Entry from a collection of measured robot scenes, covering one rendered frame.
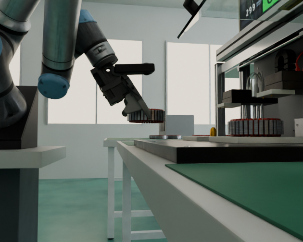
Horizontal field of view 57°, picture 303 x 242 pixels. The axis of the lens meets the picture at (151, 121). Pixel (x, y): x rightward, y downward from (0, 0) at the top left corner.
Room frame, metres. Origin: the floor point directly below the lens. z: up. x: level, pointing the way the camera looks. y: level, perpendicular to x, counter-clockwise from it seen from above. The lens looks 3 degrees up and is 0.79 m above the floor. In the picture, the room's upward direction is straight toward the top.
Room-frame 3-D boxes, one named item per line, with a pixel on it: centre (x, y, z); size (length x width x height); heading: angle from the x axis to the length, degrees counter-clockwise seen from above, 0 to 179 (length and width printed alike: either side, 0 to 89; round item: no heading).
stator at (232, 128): (0.60, -0.22, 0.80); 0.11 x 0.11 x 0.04
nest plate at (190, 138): (0.84, -0.18, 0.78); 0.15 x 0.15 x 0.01; 9
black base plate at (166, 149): (0.72, -0.22, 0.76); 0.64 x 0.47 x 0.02; 9
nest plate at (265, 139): (0.60, -0.22, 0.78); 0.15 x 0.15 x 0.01; 9
